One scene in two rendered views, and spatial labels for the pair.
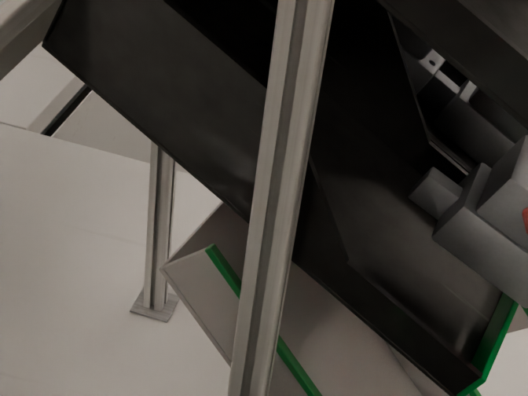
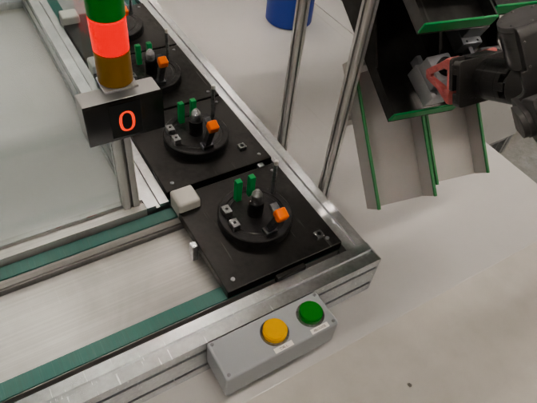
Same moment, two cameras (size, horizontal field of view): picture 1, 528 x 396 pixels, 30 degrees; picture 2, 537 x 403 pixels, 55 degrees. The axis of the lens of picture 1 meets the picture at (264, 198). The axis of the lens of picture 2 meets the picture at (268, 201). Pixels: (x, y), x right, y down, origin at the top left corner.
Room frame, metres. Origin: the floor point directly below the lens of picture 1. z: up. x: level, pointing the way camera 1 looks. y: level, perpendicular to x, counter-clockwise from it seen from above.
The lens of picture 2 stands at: (-0.30, -0.44, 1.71)
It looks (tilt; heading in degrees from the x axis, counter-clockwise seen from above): 47 degrees down; 42
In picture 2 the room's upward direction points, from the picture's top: 8 degrees clockwise
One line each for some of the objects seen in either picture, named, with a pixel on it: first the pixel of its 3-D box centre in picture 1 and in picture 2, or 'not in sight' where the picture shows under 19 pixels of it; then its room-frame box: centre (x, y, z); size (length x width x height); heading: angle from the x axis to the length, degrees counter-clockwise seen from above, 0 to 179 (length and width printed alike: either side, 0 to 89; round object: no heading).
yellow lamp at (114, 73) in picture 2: not in sight; (113, 64); (0.00, 0.15, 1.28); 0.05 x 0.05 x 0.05
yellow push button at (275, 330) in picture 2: not in sight; (274, 331); (0.03, -0.20, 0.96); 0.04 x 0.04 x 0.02
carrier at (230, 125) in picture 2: not in sight; (195, 123); (0.21, 0.25, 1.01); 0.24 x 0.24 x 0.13; 78
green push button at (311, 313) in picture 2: not in sight; (310, 313); (0.10, -0.21, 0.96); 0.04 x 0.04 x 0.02
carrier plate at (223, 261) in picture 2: not in sight; (254, 222); (0.16, 0.00, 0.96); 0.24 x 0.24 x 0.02; 78
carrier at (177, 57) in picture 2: not in sight; (150, 63); (0.26, 0.49, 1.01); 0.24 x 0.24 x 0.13; 78
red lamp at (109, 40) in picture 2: not in sight; (109, 31); (0.00, 0.15, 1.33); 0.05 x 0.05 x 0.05
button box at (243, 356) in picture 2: not in sight; (272, 341); (0.03, -0.20, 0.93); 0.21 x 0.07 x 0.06; 168
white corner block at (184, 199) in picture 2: not in sight; (184, 201); (0.09, 0.11, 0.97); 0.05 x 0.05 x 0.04; 78
